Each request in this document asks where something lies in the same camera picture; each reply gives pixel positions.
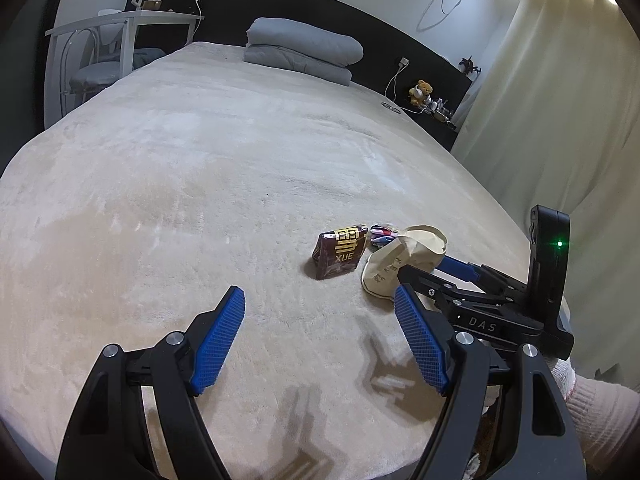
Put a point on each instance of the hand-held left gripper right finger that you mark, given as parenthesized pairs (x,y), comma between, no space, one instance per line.
(420,340)

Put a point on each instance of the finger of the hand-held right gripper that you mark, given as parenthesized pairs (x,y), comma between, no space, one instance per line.
(462,268)
(425,282)

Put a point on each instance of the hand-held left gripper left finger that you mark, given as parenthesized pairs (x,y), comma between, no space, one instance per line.
(220,340)

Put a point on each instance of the brown paper bag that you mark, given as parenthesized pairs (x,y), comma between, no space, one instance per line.
(390,265)

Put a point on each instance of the brown snack packet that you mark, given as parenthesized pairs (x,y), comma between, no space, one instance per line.
(340,255)

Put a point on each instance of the person's right hand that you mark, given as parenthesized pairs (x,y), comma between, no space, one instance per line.
(562,377)

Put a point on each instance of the colourful snack wrapper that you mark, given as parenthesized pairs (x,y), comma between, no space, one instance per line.
(382,234)

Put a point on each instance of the black nightstand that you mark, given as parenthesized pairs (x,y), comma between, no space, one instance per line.
(440,135)

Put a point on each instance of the cream curtain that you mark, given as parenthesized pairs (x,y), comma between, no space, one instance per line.
(550,110)

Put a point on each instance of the small bottles group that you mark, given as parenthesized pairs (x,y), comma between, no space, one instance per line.
(440,110)

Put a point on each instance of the bed with beige blanket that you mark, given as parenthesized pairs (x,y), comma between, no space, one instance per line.
(175,185)

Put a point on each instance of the brown teddy bear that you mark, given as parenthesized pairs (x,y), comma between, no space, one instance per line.
(421,91)

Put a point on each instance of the black spiky plant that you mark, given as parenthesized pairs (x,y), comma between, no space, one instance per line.
(470,66)

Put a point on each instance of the folded grey blanket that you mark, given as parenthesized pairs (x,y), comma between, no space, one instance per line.
(300,45)

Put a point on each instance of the black headboard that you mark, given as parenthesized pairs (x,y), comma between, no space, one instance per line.
(325,10)

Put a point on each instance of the white chair with grey cushion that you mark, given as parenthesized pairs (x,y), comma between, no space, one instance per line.
(95,77)

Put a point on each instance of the white desk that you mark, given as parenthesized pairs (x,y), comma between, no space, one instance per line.
(150,17)

